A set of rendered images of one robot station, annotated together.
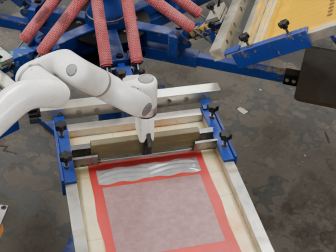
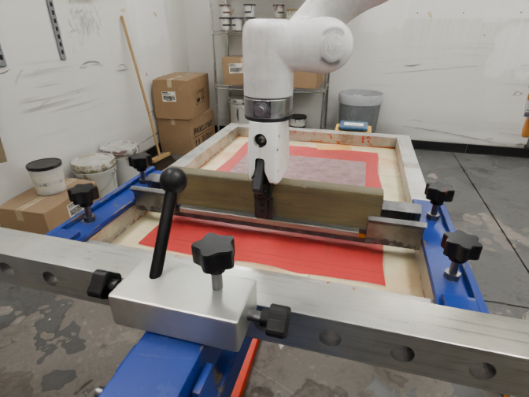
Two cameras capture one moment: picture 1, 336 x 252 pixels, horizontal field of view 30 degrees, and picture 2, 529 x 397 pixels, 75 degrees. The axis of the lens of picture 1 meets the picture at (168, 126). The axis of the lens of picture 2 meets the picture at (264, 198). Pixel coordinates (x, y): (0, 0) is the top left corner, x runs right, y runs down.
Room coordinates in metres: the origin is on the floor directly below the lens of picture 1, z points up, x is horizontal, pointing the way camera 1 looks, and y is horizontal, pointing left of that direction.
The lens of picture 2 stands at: (2.09, 0.34, 1.29)
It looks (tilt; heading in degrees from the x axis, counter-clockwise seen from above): 27 degrees down; 210
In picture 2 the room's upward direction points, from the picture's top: straight up
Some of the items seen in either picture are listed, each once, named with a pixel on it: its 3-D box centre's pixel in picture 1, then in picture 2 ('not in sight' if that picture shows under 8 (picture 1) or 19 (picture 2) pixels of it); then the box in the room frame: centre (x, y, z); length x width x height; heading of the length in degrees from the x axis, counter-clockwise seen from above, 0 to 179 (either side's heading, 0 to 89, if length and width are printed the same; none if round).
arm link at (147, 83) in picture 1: (135, 94); (295, 57); (1.60, 0.11, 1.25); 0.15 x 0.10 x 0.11; 137
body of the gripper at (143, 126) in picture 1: (145, 121); (268, 142); (1.62, 0.08, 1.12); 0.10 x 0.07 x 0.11; 15
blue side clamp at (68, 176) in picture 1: (64, 156); (436, 257); (1.58, 0.36, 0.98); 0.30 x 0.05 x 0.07; 15
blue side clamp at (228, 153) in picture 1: (217, 136); (122, 211); (1.72, -0.18, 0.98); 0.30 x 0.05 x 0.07; 15
